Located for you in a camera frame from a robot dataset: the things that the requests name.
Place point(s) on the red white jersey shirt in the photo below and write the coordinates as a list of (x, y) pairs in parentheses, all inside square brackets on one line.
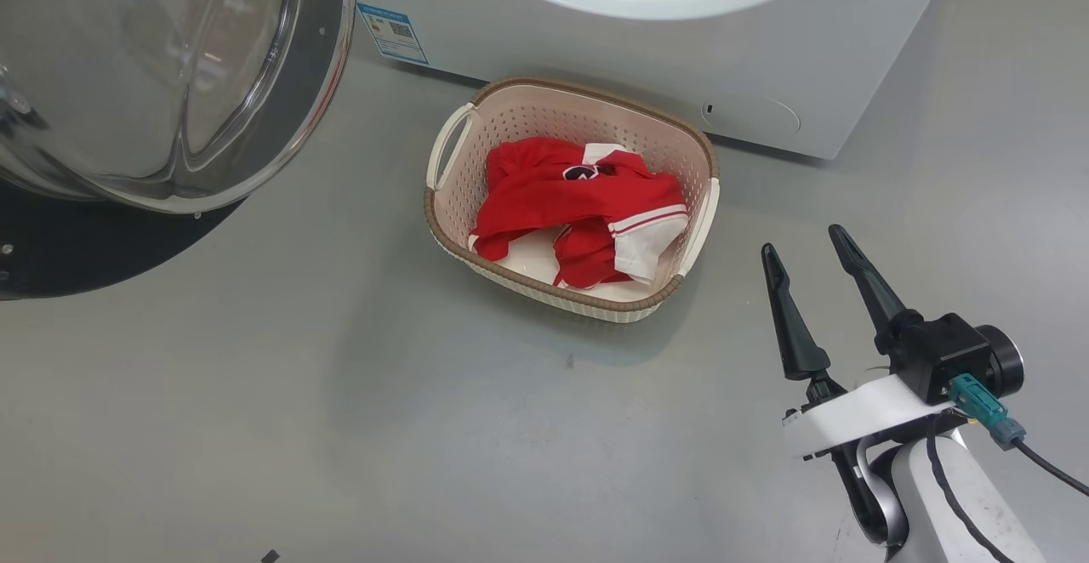
[(544, 197)]

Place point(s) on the round glass washing machine door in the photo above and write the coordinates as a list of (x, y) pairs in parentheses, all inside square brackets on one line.
[(170, 78)]

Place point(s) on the blue white energy label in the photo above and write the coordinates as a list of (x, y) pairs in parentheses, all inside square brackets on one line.
[(393, 34)]

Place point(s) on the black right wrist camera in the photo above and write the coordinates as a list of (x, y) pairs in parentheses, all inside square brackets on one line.
[(944, 355)]

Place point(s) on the white front-load washing machine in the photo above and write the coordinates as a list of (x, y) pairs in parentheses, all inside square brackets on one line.
[(595, 53)]

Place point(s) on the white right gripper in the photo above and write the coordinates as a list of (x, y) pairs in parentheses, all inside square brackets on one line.
[(851, 414)]

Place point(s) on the cream perforated laundry basket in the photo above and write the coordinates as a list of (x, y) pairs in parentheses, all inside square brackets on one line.
[(519, 121)]

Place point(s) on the small black tape piece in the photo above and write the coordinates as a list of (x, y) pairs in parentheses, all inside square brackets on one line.
[(270, 556)]

